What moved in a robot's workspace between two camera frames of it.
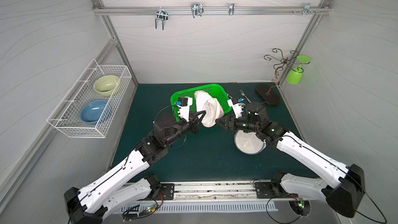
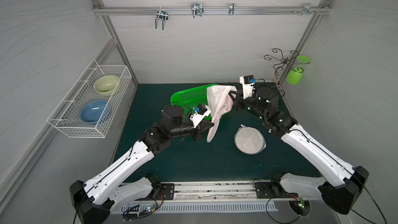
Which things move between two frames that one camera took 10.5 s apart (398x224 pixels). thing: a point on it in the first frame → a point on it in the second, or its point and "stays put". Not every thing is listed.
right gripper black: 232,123 → 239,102
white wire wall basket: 89,108 stays put
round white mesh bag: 204,102 → 220,99
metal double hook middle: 197,9 stays put
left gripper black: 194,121 → 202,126
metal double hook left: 161,14 stays put
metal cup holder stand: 263,91 stays put
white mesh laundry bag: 249,142 stays put
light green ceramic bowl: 104,85 stays put
